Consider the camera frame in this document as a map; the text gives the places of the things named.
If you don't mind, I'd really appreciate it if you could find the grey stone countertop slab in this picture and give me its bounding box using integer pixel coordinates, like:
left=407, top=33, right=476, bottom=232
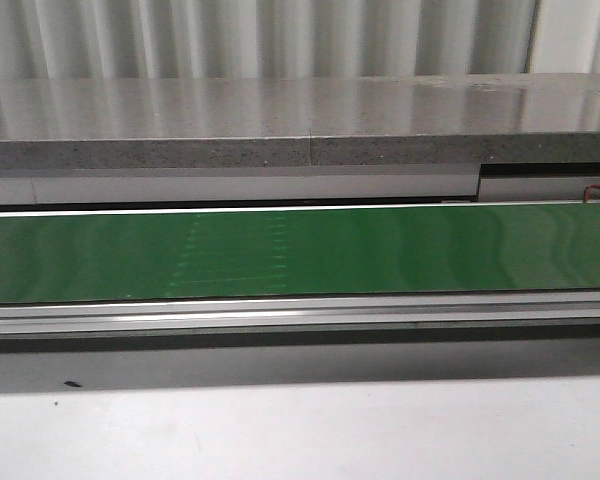
left=0, top=74, right=600, bottom=170

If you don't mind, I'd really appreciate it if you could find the white panel under countertop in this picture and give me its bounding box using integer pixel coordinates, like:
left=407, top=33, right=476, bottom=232
left=0, top=162, right=600, bottom=207

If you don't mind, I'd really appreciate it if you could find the green conveyor belt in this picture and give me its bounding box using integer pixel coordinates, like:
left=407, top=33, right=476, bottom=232
left=0, top=202, right=600, bottom=305

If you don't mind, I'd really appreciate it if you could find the white corrugated curtain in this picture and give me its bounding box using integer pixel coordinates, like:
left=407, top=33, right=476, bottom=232
left=0, top=1, right=600, bottom=79

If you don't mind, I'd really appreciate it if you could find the aluminium conveyor front rail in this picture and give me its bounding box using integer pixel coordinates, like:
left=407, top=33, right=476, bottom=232
left=0, top=290, right=600, bottom=339

